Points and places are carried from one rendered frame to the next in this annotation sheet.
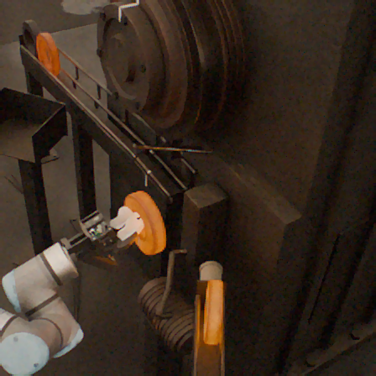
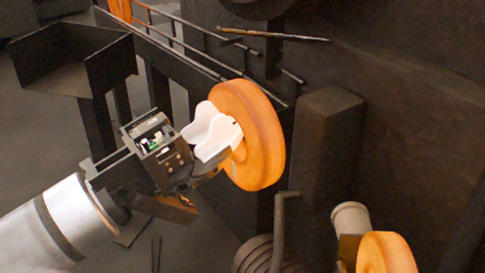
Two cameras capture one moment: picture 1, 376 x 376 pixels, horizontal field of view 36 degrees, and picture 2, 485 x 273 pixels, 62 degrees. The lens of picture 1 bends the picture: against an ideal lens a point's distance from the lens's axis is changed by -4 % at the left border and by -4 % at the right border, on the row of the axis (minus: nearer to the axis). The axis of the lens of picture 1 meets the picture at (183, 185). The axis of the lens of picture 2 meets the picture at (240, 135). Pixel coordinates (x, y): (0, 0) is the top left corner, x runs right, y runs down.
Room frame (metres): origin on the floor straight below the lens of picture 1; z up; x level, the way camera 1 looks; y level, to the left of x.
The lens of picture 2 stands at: (0.55, 0.08, 1.15)
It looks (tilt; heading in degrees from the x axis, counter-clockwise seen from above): 36 degrees down; 2
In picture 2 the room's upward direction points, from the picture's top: straight up
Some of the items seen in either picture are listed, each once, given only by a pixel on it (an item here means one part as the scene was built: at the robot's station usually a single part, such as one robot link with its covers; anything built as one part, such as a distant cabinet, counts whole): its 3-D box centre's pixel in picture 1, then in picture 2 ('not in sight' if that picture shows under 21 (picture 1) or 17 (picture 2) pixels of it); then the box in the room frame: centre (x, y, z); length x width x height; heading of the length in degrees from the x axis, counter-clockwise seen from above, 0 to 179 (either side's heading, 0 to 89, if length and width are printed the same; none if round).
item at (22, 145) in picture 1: (29, 189); (97, 142); (1.60, 0.58, 0.36); 0.26 x 0.20 x 0.72; 69
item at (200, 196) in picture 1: (204, 225); (323, 152); (1.15, -0.06, 0.68); 0.11 x 0.08 x 0.24; 124
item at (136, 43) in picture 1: (127, 57); not in sight; (1.28, 0.16, 1.11); 0.28 x 0.06 x 0.28; 34
